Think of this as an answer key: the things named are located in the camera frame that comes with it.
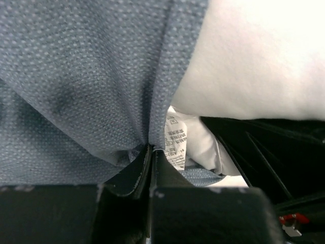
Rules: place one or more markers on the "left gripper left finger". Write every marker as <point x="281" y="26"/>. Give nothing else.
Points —
<point x="115" y="211"/>

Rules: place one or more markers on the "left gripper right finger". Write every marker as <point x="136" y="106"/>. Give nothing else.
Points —
<point x="183" y="213"/>

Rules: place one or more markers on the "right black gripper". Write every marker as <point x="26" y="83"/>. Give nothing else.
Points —
<point x="284" y="158"/>

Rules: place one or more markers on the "white pillow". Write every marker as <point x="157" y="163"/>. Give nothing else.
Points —
<point x="253" y="59"/>

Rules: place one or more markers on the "blue plaid pillowcase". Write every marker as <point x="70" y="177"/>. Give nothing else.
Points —
<point x="85" y="85"/>

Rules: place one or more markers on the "white care label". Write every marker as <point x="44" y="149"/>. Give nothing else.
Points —
<point x="175" y="140"/>

